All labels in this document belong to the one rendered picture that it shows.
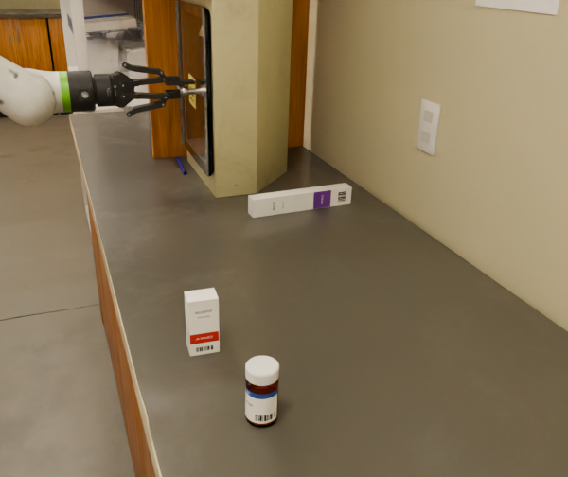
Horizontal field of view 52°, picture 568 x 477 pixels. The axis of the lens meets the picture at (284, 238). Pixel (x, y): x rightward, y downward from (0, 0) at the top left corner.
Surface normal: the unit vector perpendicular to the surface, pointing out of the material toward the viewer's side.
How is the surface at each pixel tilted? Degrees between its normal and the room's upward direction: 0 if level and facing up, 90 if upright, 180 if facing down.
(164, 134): 90
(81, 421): 0
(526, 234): 90
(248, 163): 90
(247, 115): 90
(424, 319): 0
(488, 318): 0
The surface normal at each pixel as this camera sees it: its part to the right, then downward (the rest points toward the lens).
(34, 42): 0.37, 0.41
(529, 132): -0.93, 0.13
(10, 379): 0.03, -0.90
